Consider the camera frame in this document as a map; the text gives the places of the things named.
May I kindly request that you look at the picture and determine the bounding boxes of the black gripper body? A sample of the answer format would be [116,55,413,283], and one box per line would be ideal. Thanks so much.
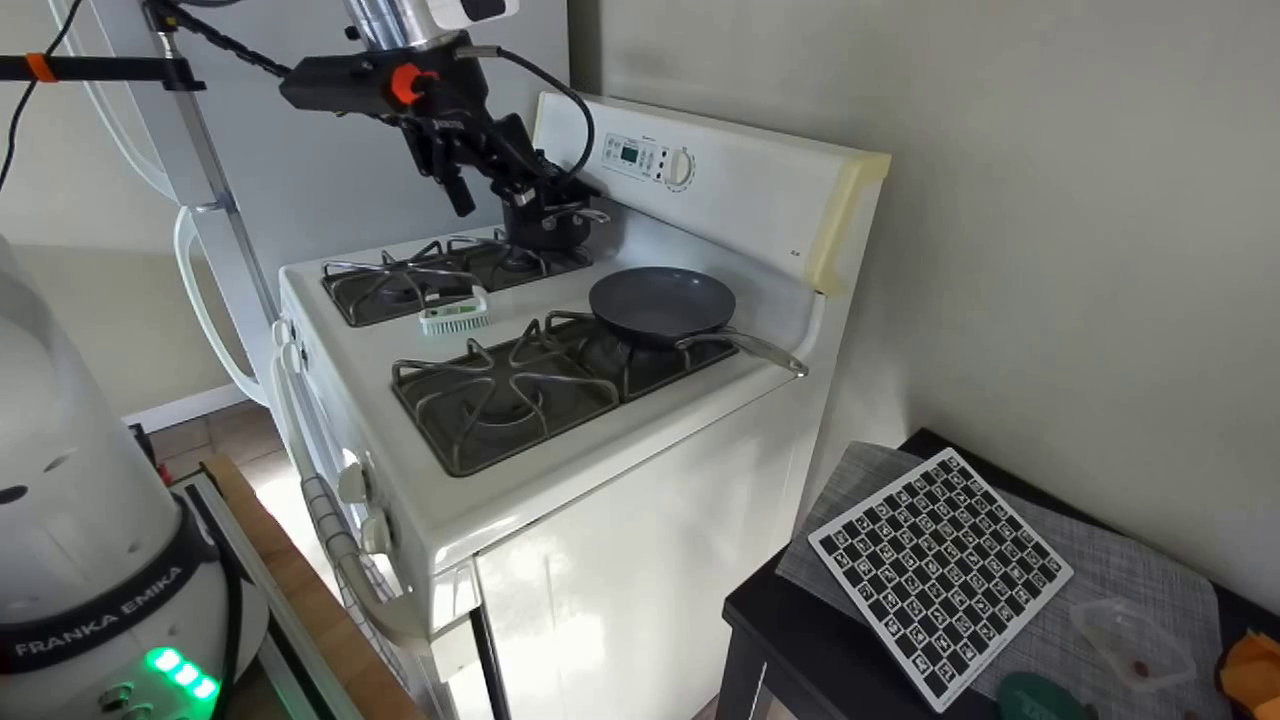
[395,46,539,172]

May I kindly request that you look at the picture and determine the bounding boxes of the white gas stove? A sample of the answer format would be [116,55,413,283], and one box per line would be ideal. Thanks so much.
[272,89,895,720]

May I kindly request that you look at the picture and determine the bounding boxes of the black saucepan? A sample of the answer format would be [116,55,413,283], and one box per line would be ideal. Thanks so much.
[501,186,619,266]

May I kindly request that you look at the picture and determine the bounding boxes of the black burner grate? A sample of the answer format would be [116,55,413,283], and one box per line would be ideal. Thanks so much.
[388,308,742,481]
[319,228,601,333]

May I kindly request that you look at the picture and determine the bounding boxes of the dark grey frying pan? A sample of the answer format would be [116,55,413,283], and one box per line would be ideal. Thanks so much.
[589,266,813,379]

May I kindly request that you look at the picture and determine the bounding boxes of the wooden board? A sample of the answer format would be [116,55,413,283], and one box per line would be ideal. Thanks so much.
[194,454,430,720]

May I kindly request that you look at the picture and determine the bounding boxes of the black side table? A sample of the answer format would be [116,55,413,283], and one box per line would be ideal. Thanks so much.
[717,425,1280,720]

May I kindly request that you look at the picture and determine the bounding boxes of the grey mat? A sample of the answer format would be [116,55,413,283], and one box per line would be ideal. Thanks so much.
[774,440,1232,720]

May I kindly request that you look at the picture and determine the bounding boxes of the green round object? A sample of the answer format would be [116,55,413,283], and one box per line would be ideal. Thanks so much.
[994,669,1100,720]

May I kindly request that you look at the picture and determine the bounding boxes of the clear plastic container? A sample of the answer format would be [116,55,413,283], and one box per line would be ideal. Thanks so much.
[1071,597,1201,691]

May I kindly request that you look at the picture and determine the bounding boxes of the orange object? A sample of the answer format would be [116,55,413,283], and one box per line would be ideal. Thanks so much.
[1215,628,1280,720]

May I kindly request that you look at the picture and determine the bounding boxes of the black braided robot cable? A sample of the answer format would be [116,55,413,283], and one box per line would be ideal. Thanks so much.
[169,0,601,182]

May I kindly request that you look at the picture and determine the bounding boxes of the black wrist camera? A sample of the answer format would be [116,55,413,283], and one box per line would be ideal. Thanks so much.
[275,53,406,119]

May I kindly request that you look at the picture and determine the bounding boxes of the metal camera stand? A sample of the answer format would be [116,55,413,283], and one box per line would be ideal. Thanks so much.
[0,0,286,337]

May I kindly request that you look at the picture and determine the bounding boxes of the white oven door handle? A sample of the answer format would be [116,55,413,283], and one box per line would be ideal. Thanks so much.
[272,315,420,621]

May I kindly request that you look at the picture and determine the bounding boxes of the aluminium frame rail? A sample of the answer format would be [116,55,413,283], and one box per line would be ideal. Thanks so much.
[170,477,337,720]

